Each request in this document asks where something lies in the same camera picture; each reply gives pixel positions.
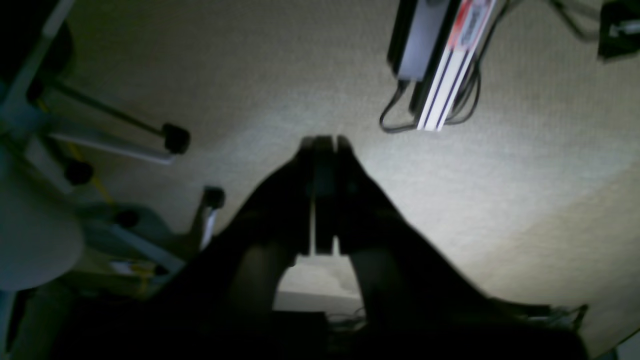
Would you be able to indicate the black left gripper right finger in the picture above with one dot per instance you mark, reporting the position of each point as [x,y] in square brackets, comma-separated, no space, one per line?
[418,305]

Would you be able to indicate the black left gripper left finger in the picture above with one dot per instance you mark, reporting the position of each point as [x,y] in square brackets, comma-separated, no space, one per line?
[219,307]

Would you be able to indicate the grey power supply box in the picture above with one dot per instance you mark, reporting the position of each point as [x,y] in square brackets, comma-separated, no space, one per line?
[438,46]

